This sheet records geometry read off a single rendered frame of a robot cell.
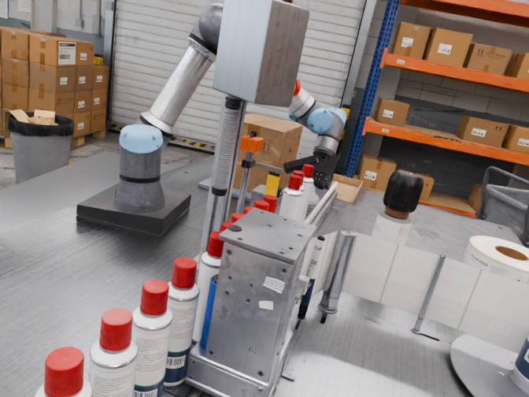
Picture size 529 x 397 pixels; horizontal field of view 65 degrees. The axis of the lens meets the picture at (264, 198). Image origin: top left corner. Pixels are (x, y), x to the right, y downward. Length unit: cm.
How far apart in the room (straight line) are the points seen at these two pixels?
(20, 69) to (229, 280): 433
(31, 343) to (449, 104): 525
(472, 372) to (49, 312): 82
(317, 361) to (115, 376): 41
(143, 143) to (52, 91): 346
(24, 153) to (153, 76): 265
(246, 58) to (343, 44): 449
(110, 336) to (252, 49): 58
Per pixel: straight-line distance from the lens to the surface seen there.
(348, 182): 218
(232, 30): 91
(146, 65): 579
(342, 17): 533
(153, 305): 55
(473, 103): 571
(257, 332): 61
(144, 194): 125
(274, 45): 83
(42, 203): 144
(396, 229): 106
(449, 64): 473
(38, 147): 345
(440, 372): 92
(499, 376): 97
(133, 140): 121
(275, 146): 160
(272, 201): 92
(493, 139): 504
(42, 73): 467
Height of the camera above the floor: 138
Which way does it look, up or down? 19 degrees down
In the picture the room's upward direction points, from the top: 11 degrees clockwise
